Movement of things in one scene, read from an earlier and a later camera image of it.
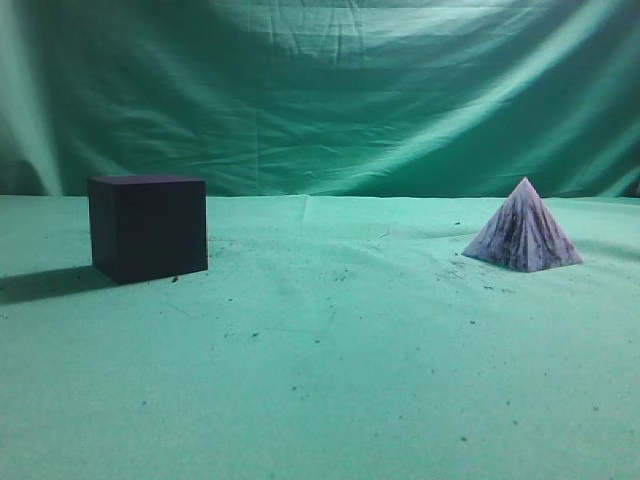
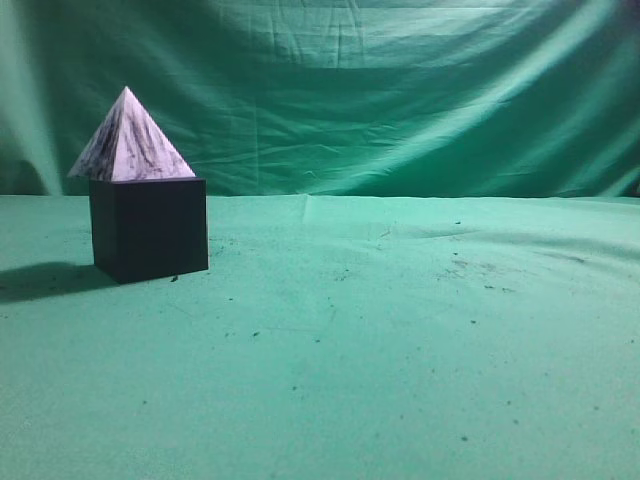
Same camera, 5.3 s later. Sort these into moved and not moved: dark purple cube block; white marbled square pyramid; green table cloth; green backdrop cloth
Moved: white marbled square pyramid
Not moved: green backdrop cloth; green table cloth; dark purple cube block
